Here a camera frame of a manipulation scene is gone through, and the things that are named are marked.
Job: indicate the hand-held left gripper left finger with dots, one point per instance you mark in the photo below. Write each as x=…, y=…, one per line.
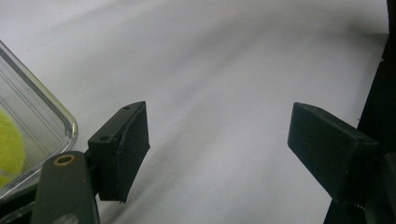
x=124, y=155

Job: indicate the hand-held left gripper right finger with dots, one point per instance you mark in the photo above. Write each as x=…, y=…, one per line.
x=330, y=152

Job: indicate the clear plastic container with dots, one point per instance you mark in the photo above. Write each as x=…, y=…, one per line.
x=40, y=118

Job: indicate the yellow tennis ball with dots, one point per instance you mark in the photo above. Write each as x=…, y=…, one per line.
x=11, y=149

